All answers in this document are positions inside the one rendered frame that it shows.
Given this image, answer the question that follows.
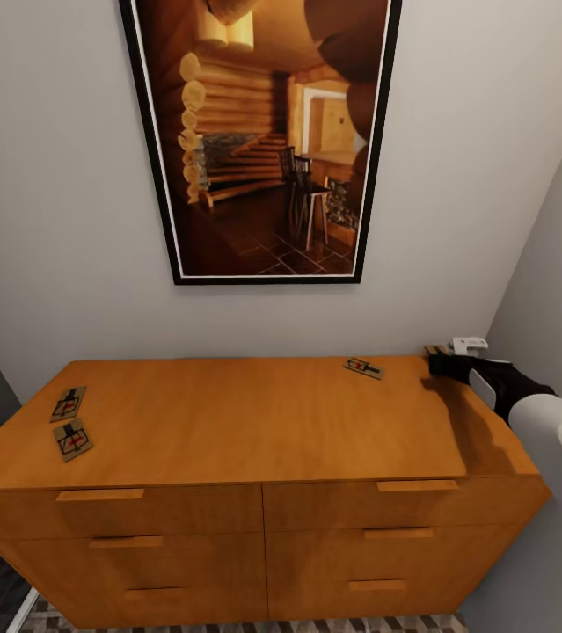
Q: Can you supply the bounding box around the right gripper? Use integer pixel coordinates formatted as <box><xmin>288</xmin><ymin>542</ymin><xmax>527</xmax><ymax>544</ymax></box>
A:
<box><xmin>429</xmin><ymin>354</ymin><xmax>472</xmax><ymax>382</ymax></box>

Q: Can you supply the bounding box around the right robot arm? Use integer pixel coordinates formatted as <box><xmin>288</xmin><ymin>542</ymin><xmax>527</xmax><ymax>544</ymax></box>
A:
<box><xmin>429</xmin><ymin>338</ymin><xmax>562</xmax><ymax>505</ymax></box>

